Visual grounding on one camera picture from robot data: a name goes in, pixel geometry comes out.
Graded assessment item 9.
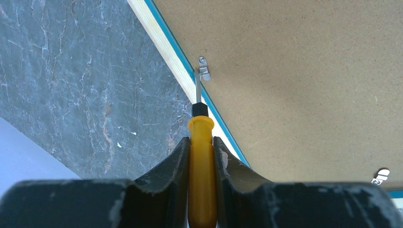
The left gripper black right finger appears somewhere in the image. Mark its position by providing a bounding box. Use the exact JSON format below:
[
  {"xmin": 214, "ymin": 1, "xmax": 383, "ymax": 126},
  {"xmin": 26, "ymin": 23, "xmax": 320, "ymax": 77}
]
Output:
[{"xmin": 213, "ymin": 137, "xmax": 403, "ymax": 228}]

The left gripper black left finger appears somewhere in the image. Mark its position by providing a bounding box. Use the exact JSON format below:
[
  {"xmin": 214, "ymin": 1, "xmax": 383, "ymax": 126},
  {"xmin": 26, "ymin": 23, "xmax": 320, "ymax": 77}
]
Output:
[{"xmin": 0, "ymin": 137, "xmax": 190, "ymax": 228}]

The yellow handled screwdriver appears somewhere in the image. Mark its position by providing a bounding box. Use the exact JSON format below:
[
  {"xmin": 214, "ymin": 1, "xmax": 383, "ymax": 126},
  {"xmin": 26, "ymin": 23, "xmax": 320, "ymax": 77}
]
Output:
[{"xmin": 188, "ymin": 70, "xmax": 217, "ymax": 228}]

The blue picture frame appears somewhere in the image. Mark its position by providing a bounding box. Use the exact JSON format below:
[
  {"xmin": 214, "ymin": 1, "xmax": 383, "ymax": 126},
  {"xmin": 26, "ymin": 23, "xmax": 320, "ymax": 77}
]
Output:
[{"xmin": 129, "ymin": 0, "xmax": 403, "ymax": 209}]

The silver frame retaining clip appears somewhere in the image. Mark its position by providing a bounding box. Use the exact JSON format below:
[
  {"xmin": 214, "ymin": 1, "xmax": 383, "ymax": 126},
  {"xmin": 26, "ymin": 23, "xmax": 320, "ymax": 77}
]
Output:
[{"xmin": 198, "ymin": 56, "xmax": 211, "ymax": 81}]

